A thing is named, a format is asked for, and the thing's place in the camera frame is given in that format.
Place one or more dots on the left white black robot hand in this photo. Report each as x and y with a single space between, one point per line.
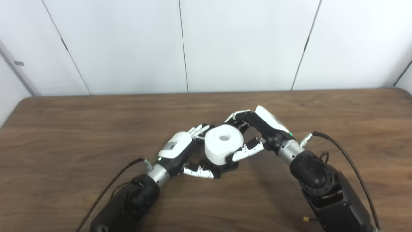
175 149

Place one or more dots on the small gray wall label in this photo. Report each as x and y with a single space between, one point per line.
19 63

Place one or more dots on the gray partition corner post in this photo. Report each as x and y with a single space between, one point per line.
16 69

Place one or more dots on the round white block with holes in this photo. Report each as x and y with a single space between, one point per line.
219 149

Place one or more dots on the black flanged holder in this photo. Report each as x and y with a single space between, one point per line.
230 167

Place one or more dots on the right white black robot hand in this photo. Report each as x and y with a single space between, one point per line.
270 129

